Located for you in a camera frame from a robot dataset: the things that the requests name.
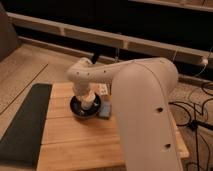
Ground white ceramic cup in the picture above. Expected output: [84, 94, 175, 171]
[81, 98, 94, 110]

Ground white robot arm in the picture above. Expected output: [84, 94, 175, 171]
[67, 58, 183, 171]

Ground dark ceramic bowl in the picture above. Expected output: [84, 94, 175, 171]
[70, 94, 101, 119]

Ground white patterned box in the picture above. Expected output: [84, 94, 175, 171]
[99, 84, 109, 96]

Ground blue sponge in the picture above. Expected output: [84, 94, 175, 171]
[98, 101, 111, 119]

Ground dark green mat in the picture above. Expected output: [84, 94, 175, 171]
[0, 83, 52, 167]

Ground grey sofa corner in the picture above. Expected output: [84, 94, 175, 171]
[0, 3, 21, 62]

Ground wooden shelf unit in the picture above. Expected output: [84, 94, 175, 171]
[7, 12, 213, 68]

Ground black floor cables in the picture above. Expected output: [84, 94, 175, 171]
[168, 81, 213, 171]

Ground white wall plug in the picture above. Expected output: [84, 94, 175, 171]
[200, 58, 209, 66]

